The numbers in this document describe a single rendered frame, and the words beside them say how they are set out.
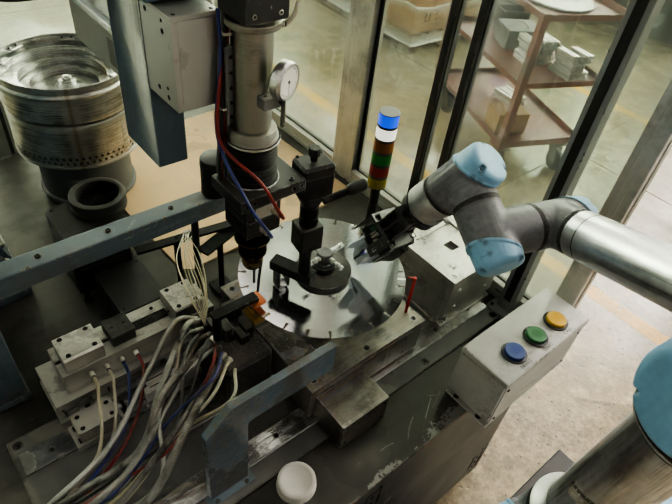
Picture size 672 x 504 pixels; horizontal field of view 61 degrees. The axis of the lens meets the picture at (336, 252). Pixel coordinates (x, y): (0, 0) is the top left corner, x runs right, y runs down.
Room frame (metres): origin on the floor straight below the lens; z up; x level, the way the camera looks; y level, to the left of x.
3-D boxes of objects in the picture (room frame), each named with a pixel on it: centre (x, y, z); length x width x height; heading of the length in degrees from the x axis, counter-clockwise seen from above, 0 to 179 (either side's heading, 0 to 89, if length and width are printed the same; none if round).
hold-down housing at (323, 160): (0.72, 0.05, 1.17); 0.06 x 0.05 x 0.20; 126
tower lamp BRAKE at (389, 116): (1.08, -0.07, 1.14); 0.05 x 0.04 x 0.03; 45
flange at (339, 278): (0.79, 0.02, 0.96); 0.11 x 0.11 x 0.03
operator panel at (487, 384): (0.76, -0.40, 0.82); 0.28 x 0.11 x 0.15; 135
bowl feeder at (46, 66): (1.21, 0.69, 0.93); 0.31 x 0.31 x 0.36
